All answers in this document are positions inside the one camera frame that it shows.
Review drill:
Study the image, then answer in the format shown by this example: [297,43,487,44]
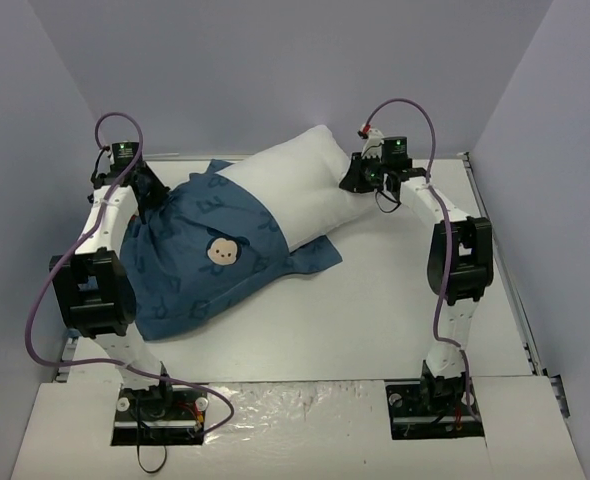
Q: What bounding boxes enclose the white pillow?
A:
[219,125,374,251]

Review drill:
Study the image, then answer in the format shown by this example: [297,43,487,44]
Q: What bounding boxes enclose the blue cartoon letter pillowcase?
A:
[120,160,342,341]

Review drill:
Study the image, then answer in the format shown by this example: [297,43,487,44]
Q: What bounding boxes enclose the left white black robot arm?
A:
[49,141,177,418]

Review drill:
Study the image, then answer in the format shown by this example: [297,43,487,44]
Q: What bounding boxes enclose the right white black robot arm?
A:
[339,129,494,413]

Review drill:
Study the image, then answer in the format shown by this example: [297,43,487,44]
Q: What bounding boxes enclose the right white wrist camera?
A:
[358,124,384,158]

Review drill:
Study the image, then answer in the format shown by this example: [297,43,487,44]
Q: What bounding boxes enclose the left aluminium table rail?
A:
[54,155,126,384]

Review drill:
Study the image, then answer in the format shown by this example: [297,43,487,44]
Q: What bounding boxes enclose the aluminium table rail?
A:
[459,151,571,419]
[54,155,126,384]

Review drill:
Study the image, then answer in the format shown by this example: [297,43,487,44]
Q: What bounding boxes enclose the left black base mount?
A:
[111,385,209,446]

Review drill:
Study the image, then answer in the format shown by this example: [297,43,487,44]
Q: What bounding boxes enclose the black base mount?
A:
[111,385,209,446]
[385,381,485,441]

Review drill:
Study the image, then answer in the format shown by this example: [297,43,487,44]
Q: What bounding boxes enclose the black thin cable loop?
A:
[134,417,169,475]

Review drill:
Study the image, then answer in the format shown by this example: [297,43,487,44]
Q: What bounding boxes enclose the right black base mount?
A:
[385,381,485,441]

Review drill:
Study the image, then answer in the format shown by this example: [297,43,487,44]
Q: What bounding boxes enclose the right aluminium table rail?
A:
[459,151,571,419]

